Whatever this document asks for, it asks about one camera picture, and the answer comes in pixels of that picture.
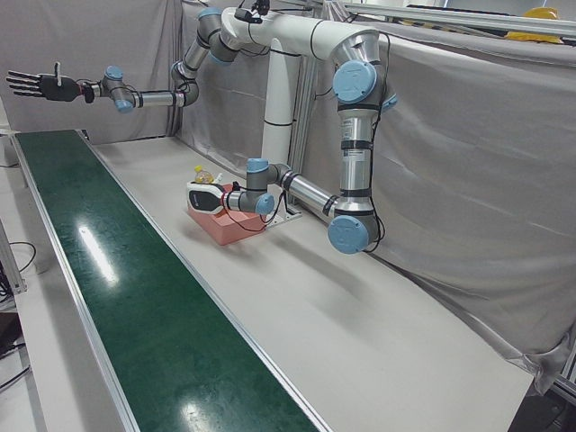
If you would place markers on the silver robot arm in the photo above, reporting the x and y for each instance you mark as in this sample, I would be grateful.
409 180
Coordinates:
157 98
355 171

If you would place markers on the aluminium overhead beam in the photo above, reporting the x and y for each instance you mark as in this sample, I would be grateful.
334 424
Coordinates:
450 17

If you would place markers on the green conveyor belt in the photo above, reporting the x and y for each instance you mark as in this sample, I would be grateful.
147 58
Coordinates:
135 292
248 334

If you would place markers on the yellow hard hat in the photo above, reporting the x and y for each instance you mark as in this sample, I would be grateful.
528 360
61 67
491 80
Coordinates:
535 37
542 13

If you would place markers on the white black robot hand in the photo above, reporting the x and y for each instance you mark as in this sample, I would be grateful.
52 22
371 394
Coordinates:
204 200

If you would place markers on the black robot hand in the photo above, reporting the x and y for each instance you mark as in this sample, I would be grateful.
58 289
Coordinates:
60 89

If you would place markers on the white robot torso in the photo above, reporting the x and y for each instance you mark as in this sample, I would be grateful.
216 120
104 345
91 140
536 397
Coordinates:
279 112

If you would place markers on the black head camera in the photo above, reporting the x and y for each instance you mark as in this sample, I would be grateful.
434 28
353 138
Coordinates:
249 14

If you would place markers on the grey curtain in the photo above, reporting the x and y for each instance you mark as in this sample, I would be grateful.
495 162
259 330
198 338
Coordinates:
472 180

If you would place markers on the pink plastic basket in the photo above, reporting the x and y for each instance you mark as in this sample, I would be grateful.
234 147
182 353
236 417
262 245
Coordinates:
225 227

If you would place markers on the orange juice bottle yellow cap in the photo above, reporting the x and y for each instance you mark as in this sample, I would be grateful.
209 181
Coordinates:
202 177

